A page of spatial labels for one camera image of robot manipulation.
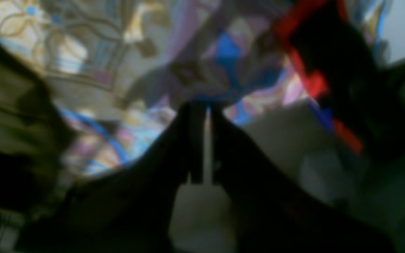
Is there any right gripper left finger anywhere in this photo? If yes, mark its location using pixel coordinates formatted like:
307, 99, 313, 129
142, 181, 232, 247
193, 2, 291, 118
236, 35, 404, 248
16, 102, 207, 253

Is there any camouflage T-shirt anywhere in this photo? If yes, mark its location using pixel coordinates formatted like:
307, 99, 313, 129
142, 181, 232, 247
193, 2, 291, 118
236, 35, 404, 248
0, 46, 74, 212

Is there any patterned tile tablecloth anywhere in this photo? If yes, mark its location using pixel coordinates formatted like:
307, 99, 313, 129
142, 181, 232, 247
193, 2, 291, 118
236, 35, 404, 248
0, 0, 396, 218

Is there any red black clamp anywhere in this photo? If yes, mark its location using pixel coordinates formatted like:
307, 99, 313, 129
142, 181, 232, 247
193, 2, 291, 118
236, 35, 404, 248
275, 0, 405, 160

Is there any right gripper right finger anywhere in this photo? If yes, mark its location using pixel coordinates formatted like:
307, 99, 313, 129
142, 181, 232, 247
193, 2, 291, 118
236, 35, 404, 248
210, 104, 395, 253

